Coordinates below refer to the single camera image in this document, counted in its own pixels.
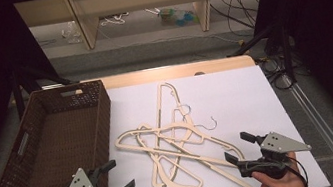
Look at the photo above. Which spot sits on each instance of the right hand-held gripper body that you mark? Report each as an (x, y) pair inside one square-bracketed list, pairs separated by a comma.
[(280, 144)]

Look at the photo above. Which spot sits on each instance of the brown woven basket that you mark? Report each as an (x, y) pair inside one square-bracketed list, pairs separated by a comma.
[(60, 140)]

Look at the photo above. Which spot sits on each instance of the person's right hand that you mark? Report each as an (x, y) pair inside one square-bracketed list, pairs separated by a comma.
[(285, 186)]

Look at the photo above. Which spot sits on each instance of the white table cover sheet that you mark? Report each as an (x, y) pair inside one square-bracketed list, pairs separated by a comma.
[(243, 101)]

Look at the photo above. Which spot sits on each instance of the black metal stand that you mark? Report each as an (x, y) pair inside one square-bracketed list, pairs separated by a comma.
[(17, 93), (288, 54)]

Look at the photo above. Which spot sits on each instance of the clear plastic bag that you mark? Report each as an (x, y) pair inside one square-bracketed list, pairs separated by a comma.
[(71, 32)]

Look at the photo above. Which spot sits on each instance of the colourful plastic bag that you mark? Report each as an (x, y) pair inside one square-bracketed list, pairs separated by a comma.
[(177, 16)]

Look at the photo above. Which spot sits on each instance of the aluminium floor rail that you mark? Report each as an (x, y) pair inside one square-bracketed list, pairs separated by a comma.
[(325, 129)]

